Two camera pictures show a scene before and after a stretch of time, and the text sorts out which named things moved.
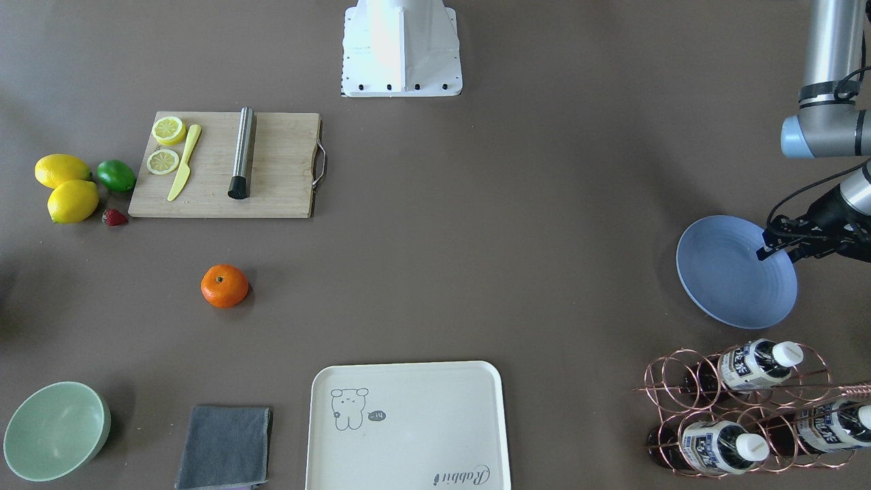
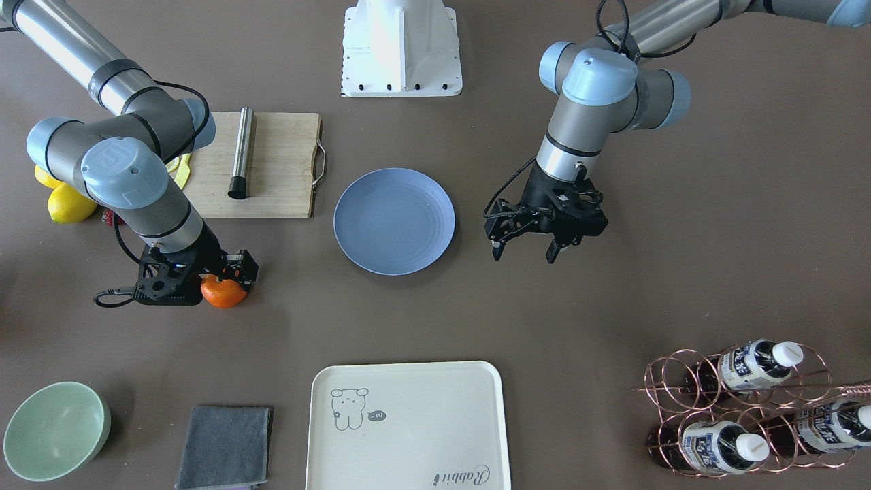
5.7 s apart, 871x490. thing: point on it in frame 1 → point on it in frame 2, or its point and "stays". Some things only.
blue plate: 718,263 → 394,221
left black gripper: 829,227 → 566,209
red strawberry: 114,218 stays
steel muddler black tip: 237,184 stays
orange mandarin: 224,285 stays
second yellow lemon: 73,201 stays
